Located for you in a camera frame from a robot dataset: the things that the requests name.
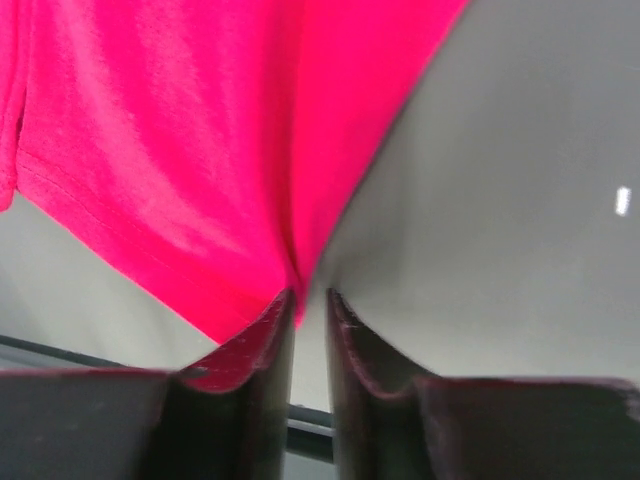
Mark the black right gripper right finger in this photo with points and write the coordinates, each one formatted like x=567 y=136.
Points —
x=394 y=419

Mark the red t-shirt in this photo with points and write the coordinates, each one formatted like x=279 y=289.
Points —
x=205 y=149

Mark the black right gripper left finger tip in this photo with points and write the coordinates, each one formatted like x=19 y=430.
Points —
x=65 y=415

